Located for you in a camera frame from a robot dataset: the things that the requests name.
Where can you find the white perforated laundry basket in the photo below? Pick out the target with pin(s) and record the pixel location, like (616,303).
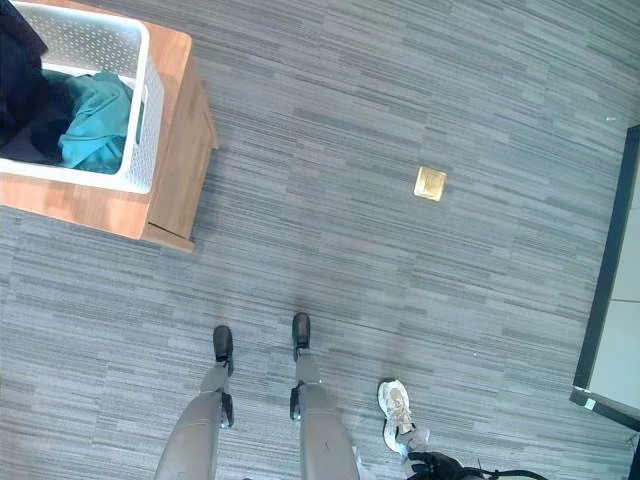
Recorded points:
(142,125)

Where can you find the brass floor outlet cover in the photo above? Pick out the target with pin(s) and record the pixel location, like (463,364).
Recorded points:
(430,183)

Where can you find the wooden cabinet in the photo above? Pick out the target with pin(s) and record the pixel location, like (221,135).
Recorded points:
(180,150)

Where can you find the robot right silver leg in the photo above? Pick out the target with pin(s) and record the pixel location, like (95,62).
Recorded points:
(320,425)

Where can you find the robot silver leg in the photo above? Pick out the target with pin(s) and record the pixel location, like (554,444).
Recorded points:
(200,425)
(320,425)

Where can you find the person's foot in white shoe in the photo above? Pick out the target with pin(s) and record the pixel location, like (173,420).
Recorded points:
(396,410)

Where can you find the robot left silver leg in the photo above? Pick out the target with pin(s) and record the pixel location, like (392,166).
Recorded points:
(200,425)

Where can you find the teal garment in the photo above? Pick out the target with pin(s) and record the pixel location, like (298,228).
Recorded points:
(97,125)

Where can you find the dark navy garment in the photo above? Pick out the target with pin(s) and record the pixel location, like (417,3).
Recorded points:
(22,100)

